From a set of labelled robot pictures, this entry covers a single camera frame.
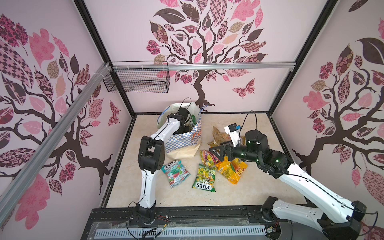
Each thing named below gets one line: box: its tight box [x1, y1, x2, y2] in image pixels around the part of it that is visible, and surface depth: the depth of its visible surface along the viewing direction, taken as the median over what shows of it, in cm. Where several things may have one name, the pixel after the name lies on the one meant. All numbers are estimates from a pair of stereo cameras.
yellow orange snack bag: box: [215, 156, 248, 185], surface depth 85 cm
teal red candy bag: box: [161, 160, 191, 189], surface depth 87 cm
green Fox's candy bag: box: [192, 163, 217, 193], surface depth 84 cm
